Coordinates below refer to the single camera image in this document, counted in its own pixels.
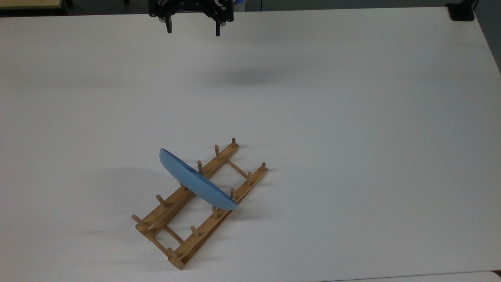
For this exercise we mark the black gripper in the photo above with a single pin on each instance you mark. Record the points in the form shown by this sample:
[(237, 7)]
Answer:
[(191, 7)]

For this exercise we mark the blue plate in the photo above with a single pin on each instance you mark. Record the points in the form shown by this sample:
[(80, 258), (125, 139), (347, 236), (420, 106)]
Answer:
[(195, 182)]

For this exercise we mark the wooden plate rack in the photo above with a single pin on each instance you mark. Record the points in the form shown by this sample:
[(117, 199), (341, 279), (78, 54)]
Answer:
[(195, 241)]

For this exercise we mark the light wooden desk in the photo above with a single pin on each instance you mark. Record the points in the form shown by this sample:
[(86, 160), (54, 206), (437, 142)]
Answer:
[(27, 3)]

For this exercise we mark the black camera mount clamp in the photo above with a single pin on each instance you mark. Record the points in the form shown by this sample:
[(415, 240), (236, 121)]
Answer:
[(462, 11)]

